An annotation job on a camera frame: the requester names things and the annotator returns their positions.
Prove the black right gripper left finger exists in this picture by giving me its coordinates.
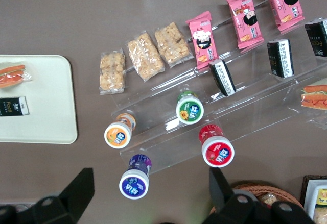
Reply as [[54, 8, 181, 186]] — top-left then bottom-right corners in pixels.
[[0, 167, 95, 224]]

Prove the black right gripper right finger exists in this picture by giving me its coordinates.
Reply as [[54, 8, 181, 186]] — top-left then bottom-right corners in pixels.
[[201, 167, 315, 224]]

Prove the green gum bottle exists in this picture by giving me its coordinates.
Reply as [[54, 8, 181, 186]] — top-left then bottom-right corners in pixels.
[[175, 90, 204, 125]]

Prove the red gum bottle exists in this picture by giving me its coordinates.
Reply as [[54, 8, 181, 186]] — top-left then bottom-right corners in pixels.
[[198, 124, 235, 168]]

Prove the purple gum bottle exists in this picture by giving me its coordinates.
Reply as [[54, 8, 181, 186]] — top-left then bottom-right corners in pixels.
[[119, 154, 152, 200]]

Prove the orange gum bottle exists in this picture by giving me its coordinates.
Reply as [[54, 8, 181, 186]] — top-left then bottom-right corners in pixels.
[[104, 113, 136, 149]]

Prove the cream plastic tray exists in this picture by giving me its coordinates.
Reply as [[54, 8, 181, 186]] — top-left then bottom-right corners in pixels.
[[0, 55, 78, 145]]

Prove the clear acrylic holder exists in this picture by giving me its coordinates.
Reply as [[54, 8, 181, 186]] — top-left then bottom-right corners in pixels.
[[0, 202, 38, 212]]

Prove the small snack in basket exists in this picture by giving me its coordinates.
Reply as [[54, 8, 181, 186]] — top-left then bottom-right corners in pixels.
[[259, 193, 279, 206]]

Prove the brown wicker basket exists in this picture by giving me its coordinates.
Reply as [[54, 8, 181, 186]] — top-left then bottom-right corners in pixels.
[[209, 182, 305, 216]]

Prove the black rectangular box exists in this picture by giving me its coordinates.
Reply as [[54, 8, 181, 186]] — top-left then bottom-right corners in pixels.
[[301, 175, 327, 209]]

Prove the white packaged food box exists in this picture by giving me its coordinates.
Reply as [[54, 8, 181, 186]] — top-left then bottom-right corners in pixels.
[[303, 180, 327, 224]]

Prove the clear acrylic tiered stand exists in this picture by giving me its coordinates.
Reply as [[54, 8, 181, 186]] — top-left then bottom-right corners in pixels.
[[111, 0, 327, 175]]

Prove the plastic wrapped sandwich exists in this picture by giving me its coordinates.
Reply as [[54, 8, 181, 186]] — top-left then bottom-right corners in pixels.
[[300, 85, 327, 111], [0, 64, 33, 89]]

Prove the clear wrapped rice crisp bar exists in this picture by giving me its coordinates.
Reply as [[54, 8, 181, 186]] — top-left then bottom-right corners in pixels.
[[99, 48, 127, 96], [154, 21, 194, 68], [126, 31, 166, 83]]

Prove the pink cartoon snack pack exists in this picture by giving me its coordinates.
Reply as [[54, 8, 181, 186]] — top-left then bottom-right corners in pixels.
[[261, 0, 306, 32], [185, 11, 219, 69], [224, 0, 265, 50]]

